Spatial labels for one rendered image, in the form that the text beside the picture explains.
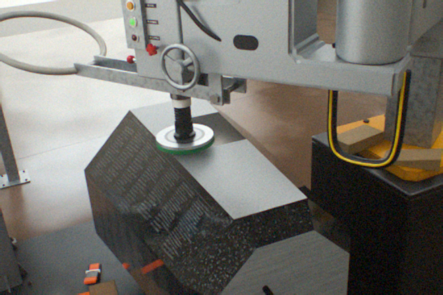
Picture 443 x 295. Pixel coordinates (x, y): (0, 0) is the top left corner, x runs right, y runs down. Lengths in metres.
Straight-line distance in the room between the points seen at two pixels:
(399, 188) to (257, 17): 0.84
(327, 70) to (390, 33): 0.19
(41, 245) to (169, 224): 1.48
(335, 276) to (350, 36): 0.76
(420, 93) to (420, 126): 0.13
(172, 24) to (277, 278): 0.84
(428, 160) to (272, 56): 0.77
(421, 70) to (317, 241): 0.82
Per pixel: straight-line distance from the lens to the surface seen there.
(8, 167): 3.80
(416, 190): 1.91
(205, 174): 1.70
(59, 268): 2.84
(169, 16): 1.61
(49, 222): 3.27
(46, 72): 2.00
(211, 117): 2.16
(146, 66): 1.72
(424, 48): 1.96
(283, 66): 1.46
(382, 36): 1.36
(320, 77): 1.42
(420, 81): 2.05
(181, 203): 1.68
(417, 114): 2.09
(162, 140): 1.84
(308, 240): 1.53
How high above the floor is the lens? 1.69
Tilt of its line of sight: 26 degrees down
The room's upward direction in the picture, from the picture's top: 3 degrees counter-clockwise
